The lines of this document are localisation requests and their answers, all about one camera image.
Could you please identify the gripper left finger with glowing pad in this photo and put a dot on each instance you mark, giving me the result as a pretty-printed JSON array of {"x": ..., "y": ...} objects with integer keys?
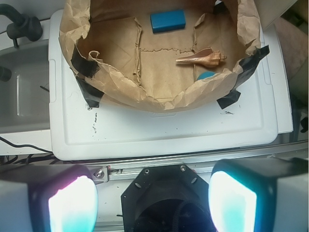
[{"x": 47, "y": 198}]

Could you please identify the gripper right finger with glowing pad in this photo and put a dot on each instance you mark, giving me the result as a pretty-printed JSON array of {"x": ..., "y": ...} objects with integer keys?
[{"x": 260, "y": 195}]

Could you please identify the blue ball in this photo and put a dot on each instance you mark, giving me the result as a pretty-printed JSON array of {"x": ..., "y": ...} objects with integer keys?
[{"x": 205, "y": 75}]

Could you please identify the white plastic bin lid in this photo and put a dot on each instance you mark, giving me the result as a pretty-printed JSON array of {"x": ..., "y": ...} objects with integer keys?
[{"x": 110, "y": 131}]

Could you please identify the black tape strip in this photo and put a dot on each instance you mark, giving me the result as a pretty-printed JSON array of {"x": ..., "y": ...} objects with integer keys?
[
  {"x": 249, "y": 65},
  {"x": 86, "y": 70}
]

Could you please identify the brown spiral seashell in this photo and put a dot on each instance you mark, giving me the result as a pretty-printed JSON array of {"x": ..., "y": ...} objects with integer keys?
[{"x": 206, "y": 57}]

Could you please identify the brown paper bag tray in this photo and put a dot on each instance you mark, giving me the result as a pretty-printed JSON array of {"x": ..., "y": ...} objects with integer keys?
[{"x": 138, "y": 68}]

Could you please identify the black clamp stand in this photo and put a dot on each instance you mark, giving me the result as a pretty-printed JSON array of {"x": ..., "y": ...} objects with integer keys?
[{"x": 22, "y": 25}]

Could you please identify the blue rectangular block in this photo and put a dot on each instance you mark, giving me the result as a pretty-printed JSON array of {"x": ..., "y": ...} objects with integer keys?
[{"x": 168, "y": 21}]

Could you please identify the aluminium extrusion rail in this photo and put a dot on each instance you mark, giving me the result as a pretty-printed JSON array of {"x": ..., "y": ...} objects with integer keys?
[{"x": 201, "y": 163}]

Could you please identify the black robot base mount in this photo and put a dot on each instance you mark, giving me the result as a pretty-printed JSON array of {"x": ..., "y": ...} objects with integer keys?
[{"x": 167, "y": 200}]

